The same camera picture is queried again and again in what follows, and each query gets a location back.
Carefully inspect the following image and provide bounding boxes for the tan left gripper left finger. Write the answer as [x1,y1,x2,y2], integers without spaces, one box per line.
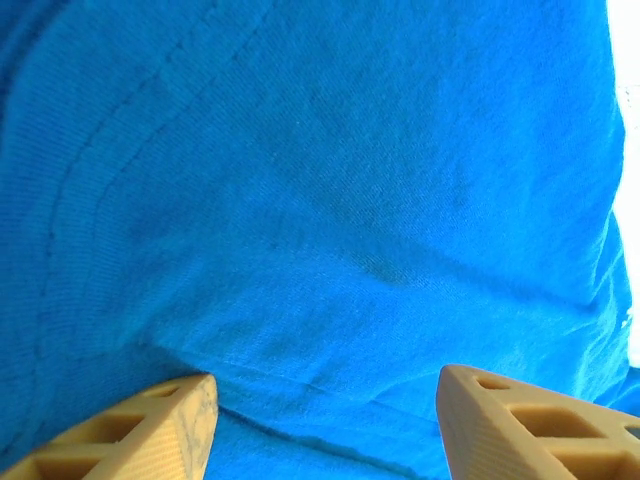
[0,372,220,480]

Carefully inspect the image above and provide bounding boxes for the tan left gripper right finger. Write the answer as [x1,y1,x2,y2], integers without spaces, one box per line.
[436,363,640,480]

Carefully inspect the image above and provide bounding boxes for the blue t-shirt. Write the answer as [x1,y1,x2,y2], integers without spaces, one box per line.
[0,0,633,480]

